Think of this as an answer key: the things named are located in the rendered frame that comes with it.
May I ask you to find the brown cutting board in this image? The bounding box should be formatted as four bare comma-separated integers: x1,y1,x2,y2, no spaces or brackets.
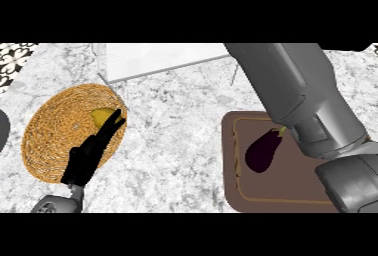
220,110,343,214

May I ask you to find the round woven wicker placemat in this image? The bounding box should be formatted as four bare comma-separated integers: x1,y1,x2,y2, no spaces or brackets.
21,83,130,184

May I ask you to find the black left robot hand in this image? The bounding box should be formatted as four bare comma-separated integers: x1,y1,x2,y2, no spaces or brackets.
59,108,127,188

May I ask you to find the dark purple eggplant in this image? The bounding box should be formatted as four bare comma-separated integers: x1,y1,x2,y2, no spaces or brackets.
244,126,288,174

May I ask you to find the yellow sweet potato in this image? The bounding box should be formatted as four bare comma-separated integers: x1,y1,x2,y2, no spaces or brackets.
90,107,125,129

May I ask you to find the dark grey rounded object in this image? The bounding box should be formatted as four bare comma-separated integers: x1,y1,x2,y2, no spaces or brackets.
0,109,12,154

